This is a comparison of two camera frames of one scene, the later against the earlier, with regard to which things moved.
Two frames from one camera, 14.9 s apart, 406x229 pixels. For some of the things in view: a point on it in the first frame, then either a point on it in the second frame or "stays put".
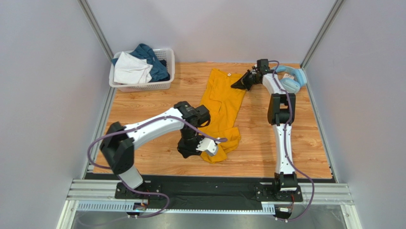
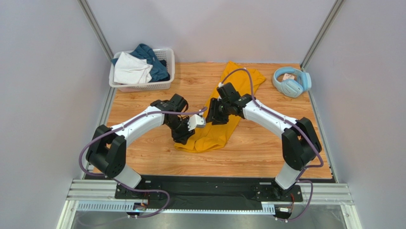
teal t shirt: (157, 71) stays put
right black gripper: (249, 78) → (216, 113)
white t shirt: (129, 69) stays put
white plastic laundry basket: (167, 55) stays put
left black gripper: (187, 150) → (183, 137)
